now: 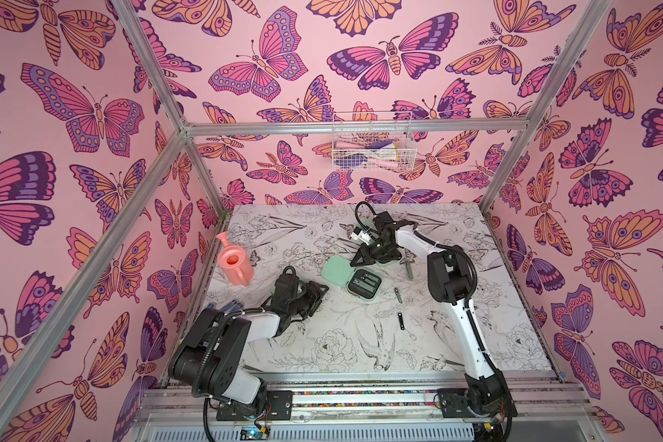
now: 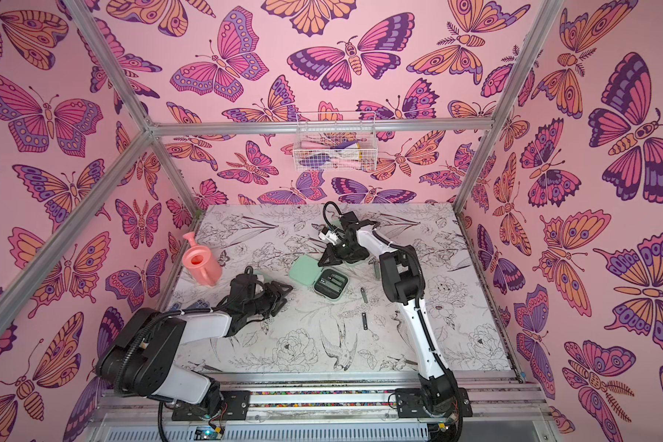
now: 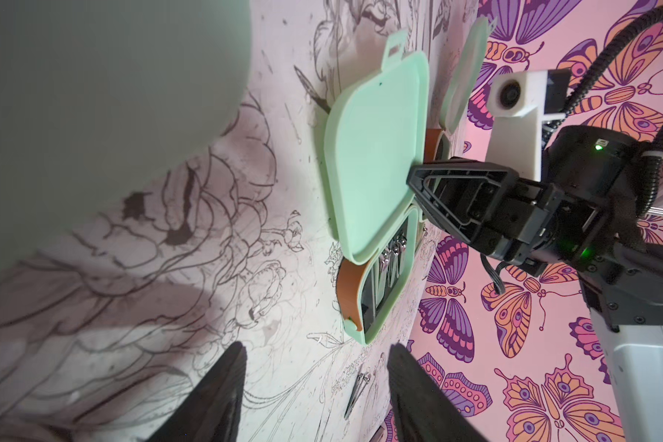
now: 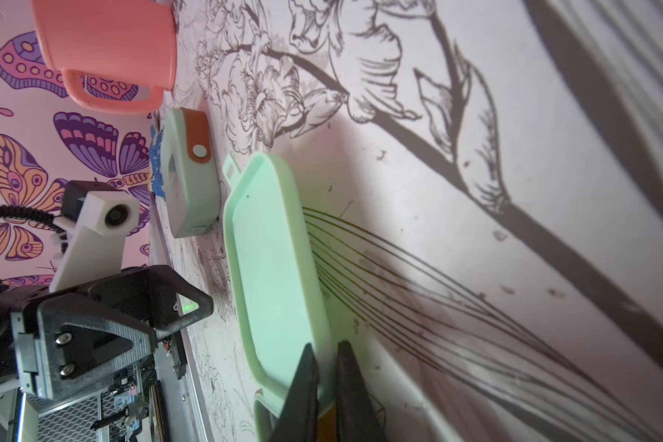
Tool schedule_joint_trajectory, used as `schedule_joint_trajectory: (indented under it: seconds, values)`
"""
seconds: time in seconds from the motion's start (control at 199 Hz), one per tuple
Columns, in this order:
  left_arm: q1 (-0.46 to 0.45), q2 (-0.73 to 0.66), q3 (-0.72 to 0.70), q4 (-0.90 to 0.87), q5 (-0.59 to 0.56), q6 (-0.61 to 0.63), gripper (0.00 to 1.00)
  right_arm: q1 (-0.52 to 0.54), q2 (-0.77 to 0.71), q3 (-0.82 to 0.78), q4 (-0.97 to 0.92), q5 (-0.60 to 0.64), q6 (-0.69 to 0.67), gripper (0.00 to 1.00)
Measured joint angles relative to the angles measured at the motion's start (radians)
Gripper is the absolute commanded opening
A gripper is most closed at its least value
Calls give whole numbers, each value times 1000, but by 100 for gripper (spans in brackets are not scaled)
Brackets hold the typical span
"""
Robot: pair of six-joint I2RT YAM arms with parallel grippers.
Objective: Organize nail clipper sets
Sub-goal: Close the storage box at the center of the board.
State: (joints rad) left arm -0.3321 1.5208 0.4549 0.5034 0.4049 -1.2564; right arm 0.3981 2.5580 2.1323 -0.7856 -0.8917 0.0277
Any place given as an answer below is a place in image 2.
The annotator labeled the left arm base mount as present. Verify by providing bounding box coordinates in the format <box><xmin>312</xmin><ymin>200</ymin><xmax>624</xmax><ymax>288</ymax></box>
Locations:
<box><xmin>172</xmin><ymin>390</ymin><xmax>252</xmax><ymax>422</ymax></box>

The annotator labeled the white wire wall basket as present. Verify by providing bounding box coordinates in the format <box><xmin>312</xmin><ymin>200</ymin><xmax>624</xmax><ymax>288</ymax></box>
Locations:
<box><xmin>291</xmin><ymin>110</ymin><xmax>379</xmax><ymax>172</ymax></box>

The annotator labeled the green nail clipper case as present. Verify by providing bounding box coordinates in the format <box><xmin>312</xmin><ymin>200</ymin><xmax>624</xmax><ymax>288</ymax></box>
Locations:
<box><xmin>254</xmin><ymin>271</ymin><xmax>272</xmax><ymax>281</ymax></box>

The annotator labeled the blue dotted work glove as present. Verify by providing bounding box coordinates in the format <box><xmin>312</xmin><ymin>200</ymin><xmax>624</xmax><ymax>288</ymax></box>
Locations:
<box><xmin>169</xmin><ymin>299</ymin><xmax>210</xmax><ymax>311</ymax></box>

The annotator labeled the green circuit board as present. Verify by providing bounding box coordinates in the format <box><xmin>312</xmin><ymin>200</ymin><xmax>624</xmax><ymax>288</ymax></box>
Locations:
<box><xmin>193</xmin><ymin>425</ymin><xmax>224</xmax><ymax>441</ymax></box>

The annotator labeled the pink watering can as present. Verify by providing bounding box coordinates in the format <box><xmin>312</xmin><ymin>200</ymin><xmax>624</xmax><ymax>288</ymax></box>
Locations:
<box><xmin>182</xmin><ymin>232</ymin><xmax>223</xmax><ymax>287</ymax></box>

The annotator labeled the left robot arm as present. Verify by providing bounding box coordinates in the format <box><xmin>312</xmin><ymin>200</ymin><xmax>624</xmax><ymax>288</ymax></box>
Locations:
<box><xmin>95</xmin><ymin>266</ymin><xmax>293</xmax><ymax>414</ymax></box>

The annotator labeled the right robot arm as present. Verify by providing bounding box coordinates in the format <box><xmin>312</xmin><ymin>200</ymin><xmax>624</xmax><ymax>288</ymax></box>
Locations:
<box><xmin>318</xmin><ymin>202</ymin><xmax>458</xmax><ymax>401</ymax></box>

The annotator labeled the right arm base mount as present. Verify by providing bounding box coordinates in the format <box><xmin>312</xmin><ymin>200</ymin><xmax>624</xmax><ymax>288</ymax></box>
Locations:
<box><xmin>390</xmin><ymin>388</ymin><xmax>473</xmax><ymax>420</ymax></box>

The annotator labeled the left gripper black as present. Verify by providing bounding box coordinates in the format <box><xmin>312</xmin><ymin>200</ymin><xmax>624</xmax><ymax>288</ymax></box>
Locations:
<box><xmin>243</xmin><ymin>282</ymin><xmax>293</xmax><ymax>320</ymax></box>

